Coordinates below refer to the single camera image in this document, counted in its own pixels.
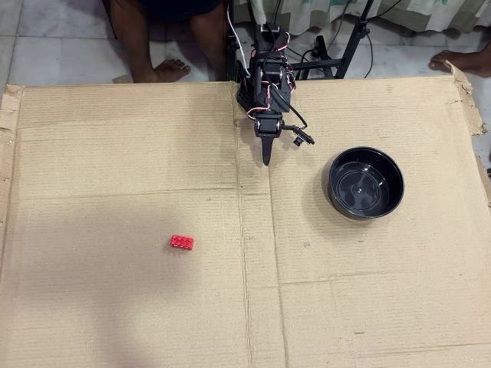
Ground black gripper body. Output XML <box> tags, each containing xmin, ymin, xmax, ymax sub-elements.
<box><xmin>252</xmin><ymin>110</ymin><xmax>285</xmax><ymax>140</ymax></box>

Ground red lego block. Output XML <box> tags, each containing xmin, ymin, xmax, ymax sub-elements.
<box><xmin>169</xmin><ymin>233</ymin><xmax>195</xmax><ymax>251</ymax></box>

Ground black round bowl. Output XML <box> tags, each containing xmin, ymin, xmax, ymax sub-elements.
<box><xmin>328</xmin><ymin>146</ymin><xmax>405</xmax><ymax>222</ymax></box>

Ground bare lower leg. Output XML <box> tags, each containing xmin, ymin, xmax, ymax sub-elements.
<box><xmin>189</xmin><ymin>0</ymin><xmax>228</xmax><ymax>81</ymax></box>

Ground white pole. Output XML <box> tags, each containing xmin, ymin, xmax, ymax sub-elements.
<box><xmin>249</xmin><ymin>0</ymin><xmax>269</xmax><ymax>28</ymax></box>

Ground black tripod stand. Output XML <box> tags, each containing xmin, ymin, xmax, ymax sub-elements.
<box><xmin>275</xmin><ymin>0</ymin><xmax>375</xmax><ymax>81</ymax></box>

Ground brown cardboard sheet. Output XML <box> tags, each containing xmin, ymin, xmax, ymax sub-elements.
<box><xmin>0</xmin><ymin>61</ymin><xmax>491</xmax><ymax>368</ymax></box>

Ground dark shorts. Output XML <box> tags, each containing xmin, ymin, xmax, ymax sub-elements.
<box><xmin>136</xmin><ymin>0</ymin><xmax>226</xmax><ymax>21</ymax></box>

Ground bare leg with foot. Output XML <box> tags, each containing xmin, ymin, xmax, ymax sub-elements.
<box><xmin>110</xmin><ymin>0</ymin><xmax>192</xmax><ymax>84</ymax></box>

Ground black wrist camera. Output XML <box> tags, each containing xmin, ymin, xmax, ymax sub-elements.
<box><xmin>282</xmin><ymin>123</ymin><xmax>316</xmax><ymax>149</ymax></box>

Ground white cable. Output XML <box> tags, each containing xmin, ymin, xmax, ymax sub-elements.
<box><xmin>226</xmin><ymin>0</ymin><xmax>250</xmax><ymax>64</ymax></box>

